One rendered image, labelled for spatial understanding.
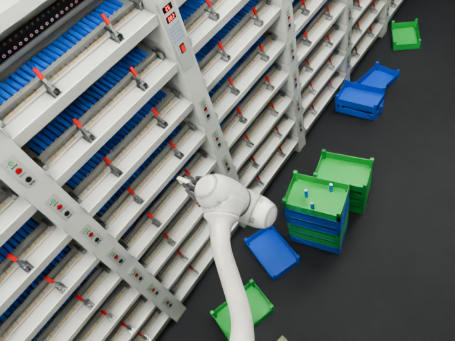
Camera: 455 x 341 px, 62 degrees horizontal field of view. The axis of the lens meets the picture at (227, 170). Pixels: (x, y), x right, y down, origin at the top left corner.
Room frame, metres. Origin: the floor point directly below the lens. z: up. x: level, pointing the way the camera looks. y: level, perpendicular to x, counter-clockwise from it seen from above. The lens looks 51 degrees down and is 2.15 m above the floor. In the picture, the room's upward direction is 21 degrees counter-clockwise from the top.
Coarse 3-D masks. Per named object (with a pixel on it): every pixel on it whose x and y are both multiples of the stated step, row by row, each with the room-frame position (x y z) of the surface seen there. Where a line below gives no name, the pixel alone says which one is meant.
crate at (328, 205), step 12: (300, 180) 1.15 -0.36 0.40; (312, 180) 1.11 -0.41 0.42; (324, 180) 1.07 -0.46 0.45; (288, 192) 1.09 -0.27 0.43; (300, 192) 1.08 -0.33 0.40; (312, 192) 1.05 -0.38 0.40; (324, 192) 1.03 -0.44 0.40; (336, 192) 1.00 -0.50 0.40; (348, 192) 0.96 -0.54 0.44; (288, 204) 1.01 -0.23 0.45; (300, 204) 1.01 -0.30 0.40; (324, 204) 0.96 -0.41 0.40; (336, 204) 0.93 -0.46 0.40; (324, 216) 0.89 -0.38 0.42; (336, 216) 0.85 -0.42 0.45
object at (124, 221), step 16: (192, 128) 1.26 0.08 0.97; (176, 144) 1.21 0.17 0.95; (192, 144) 1.19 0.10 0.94; (176, 160) 1.13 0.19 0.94; (160, 176) 1.08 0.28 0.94; (144, 192) 1.02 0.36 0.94; (128, 208) 0.97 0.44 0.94; (144, 208) 0.98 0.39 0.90; (112, 224) 0.93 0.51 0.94; (128, 224) 0.92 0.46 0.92
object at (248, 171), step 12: (288, 120) 1.66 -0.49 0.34; (276, 132) 1.60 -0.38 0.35; (288, 132) 1.61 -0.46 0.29; (264, 144) 1.53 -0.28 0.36; (276, 144) 1.52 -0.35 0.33; (252, 156) 1.42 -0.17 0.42; (264, 156) 1.46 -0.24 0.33; (240, 168) 1.41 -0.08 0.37; (252, 168) 1.40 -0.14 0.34; (240, 180) 1.35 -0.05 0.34; (252, 180) 1.35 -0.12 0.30
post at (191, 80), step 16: (160, 0) 1.25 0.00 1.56; (160, 16) 1.23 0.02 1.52; (160, 32) 1.24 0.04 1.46; (192, 64) 1.27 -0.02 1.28; (176, 80) 1.27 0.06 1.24; (192, 80) 1.25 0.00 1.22; (192, 96) 1.23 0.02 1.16; (208, 96) 1.28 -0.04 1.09; (192, 112) 1.25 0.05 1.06; (208, 128) 1.24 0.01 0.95; (208, 144) 1.24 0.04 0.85; (224, 144) 1.28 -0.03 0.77; (240, 224) 1.25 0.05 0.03
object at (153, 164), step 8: (184, 128) 1.26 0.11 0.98; (176, 136) 1.23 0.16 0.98; (168, 144) 1.20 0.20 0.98; (160, 152) 1.17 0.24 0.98; (168, 152) 1.18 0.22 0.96; (160, 160) 1.14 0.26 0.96; (152, 168) 1.12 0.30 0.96; (144, 176) 1.08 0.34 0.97; (136, 184) 1.05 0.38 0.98; (128, 192) 1.03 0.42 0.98; (120, 200) 1.00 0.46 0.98; (112, 208) 0.97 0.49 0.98; (104, 216) 0.95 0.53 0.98
